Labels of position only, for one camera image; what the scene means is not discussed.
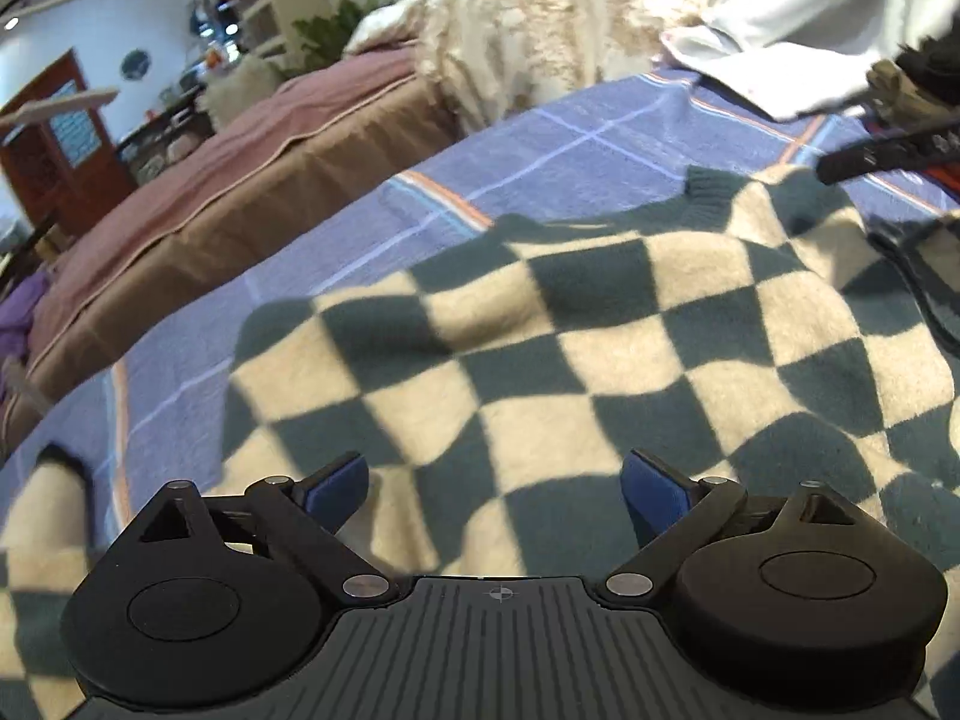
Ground green cream checkered sweater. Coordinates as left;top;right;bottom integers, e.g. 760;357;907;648
0;164;960;720

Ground white arched lamp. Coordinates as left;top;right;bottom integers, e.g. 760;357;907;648
2;0;119;130

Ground white garment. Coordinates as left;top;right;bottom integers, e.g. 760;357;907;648
661;0;958;122

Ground pink brown bed cover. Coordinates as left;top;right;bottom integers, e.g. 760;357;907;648
2;49;460;452

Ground blue plaid blanket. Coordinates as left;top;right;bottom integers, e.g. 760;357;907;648
2;71;958;562

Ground purple cloth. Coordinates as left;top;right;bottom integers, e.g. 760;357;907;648
0;271;50;359

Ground black folded garment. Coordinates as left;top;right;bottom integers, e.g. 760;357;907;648
895;32;960;107

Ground olive folded garment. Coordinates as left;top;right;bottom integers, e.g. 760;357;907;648
866;60;958;128

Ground red wooden door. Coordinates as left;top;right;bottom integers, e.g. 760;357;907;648
0;49;139;239

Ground beige floral pillow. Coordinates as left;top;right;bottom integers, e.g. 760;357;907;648
345;0;709;133

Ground green potted plant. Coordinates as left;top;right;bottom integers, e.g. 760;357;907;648
293;0;392;75

